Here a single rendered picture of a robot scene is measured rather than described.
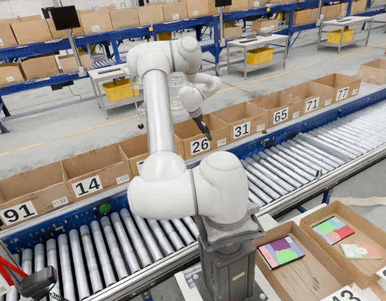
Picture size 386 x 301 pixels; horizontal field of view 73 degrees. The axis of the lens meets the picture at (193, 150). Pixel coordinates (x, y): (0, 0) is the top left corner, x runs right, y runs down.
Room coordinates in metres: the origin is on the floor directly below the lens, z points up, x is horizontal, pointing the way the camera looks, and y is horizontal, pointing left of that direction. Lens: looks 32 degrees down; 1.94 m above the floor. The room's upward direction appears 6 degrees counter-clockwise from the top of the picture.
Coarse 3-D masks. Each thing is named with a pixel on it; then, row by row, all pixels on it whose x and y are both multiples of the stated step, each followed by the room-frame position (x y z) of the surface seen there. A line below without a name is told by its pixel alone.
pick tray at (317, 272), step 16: (288, 224) 0.94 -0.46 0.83; (256, 240) 0.87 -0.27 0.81; (272, 240) 0.90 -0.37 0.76; (304, 240) 0.85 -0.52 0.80; (256, 256) 0.77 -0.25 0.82; (320, 256) 0.75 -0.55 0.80; (272, 272) 0.72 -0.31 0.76; (288, 272) 0.71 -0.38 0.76; (304, 272) 0.70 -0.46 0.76; (320, 272) 0.70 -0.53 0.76; (336, 272) 0.66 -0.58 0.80; (288, 288) 0.64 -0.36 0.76; (304, 288) 0.63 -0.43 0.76; (320, 288) 0.62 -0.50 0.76; (336, 288) 0.61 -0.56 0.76
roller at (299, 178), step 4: (260, 152) 1.77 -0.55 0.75; (260, 156) 1.75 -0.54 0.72; (264, 156) 1.71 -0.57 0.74; (268, 156) 1.70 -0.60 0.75; (268, 160) 1.66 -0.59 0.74; (272, 160) 1.64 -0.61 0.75; (272, 164) 1.62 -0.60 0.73; (276, 164) 1.59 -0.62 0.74; (280, 164) 1.58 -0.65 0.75; (280, 168) 1.54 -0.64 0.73; (284, 168) 1.52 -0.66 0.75; (288, 168) 1.52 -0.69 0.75; (284, 172) 1.50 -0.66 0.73; (288, 172) 1.48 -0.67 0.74; (292, 172) 1.47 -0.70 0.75; (292, 176) 1.44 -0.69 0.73; (296, 176) 1.42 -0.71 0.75; (300, 176) 1.41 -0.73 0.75; (296, 180) 1.40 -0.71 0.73; (300, 180) 1.38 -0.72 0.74; (304, 180) 1.36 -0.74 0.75; (304, 184) 1.34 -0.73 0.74
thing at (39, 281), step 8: (40, 272) 0.62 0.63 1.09; (48, 272) 0.62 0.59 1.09; (56, 272) 0.64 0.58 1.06; (24, 280) 0.60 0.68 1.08; (32, 280) 0.59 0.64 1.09; (40, 280) 0.59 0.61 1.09; (48, 280) 0.60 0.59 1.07; (56, 280) 0.61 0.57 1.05; (24, 288) 0.57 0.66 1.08; (32, 288) 0.57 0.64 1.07; (40, 288) 0.58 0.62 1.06; (24, 296) 0.56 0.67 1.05; (40, 296) 0.58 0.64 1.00
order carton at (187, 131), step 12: (192, 120) 1.93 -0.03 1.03; (204, 120) 1.98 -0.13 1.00; (216, 120) 1.89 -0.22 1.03; (180, 132) 1.88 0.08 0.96; (192, 132) 1.92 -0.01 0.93; (216, 132) 1.69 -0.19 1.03; (228, 132) 1.73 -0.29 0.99; (216, 144) 1.69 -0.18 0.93; (228, 144) 1.73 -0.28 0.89; (192, 156) 1.60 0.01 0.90
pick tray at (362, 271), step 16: (320, 208) 1.00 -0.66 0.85; (336, 208) 1.04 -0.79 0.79; (304, 224) 0.92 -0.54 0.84; (352, 224) 0.95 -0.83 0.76; (368, 224) 0.88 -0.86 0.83; (320, 240) 0.82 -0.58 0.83; (352, 240) 0.85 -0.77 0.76; (368, 240) 0.84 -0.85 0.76; (384, 240) 0.80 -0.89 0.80; (336, 256) 0.73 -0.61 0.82; (384, 256) 0.74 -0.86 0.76; (352, 272) 0.66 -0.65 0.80; (368, 272) 0.67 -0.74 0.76
